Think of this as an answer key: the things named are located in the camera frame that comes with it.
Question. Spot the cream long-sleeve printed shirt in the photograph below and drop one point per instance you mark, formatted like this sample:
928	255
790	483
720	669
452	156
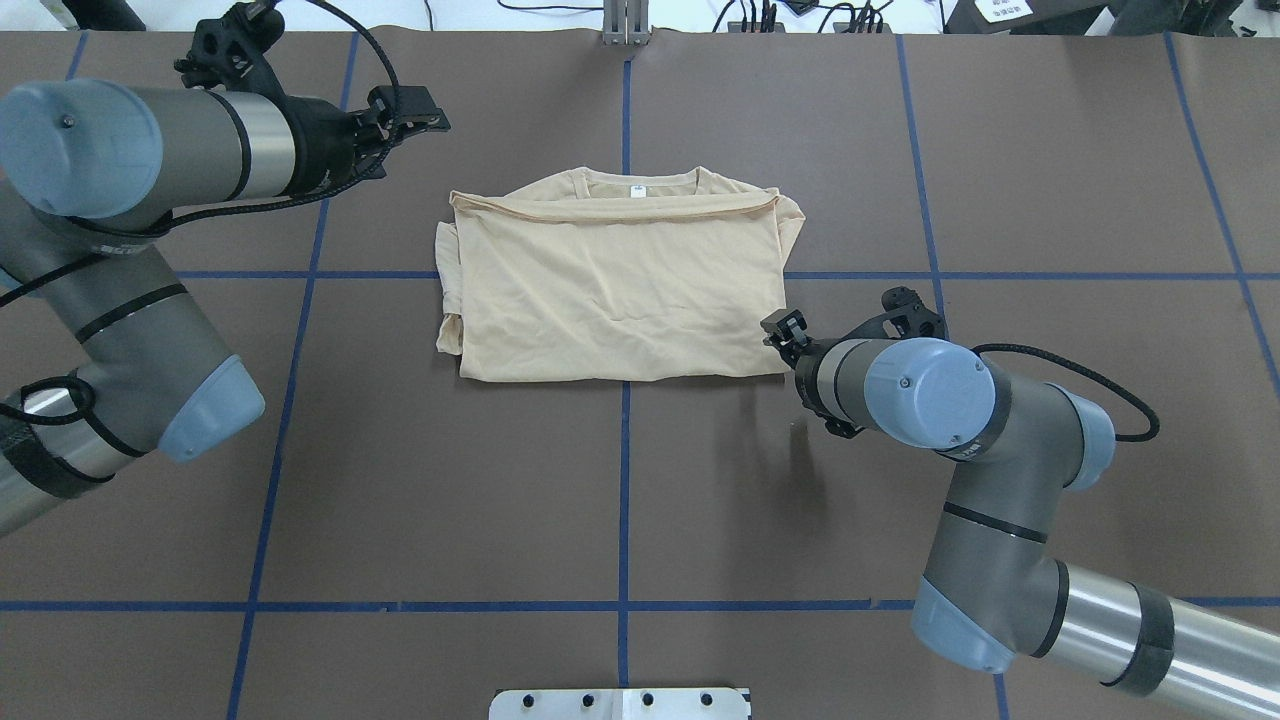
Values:
590	276

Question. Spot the aluminium frame post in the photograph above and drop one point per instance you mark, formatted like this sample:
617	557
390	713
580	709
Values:
626	23

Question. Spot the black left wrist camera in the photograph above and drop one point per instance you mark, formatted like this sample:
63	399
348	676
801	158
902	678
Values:
230	51

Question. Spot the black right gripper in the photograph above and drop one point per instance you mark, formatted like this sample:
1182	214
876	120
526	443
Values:
809	379

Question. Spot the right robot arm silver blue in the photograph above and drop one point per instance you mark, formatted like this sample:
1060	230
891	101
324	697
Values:
990	593

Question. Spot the black box white label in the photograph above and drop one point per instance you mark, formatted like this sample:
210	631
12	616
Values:
990	17

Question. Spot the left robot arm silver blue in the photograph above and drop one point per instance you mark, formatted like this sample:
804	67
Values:
94	174

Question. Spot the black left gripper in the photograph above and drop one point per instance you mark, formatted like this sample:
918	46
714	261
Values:
326	147

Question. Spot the white central pillar with base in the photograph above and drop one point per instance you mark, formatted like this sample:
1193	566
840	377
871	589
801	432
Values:
623	703

